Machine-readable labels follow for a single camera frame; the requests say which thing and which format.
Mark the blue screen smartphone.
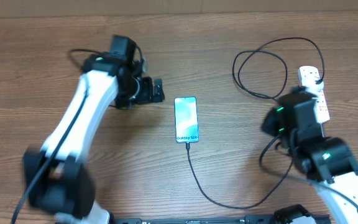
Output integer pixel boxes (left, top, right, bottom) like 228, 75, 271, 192
174, 96, 199, 143

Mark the black charging cable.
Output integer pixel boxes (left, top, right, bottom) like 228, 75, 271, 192
185, 37, 326, 210

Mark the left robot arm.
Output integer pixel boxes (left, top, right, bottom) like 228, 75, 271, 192
11, 35, 165, 223

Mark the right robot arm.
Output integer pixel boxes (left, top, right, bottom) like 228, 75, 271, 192
261, 87, 358, 223

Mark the white charger adapter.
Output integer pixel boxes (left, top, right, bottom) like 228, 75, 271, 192
300, 76, 324, 95

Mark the white power strip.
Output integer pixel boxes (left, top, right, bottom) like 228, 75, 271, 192
298, 66, 330, 124

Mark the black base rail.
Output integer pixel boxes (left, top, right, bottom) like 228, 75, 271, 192
104, 205, 332, 224

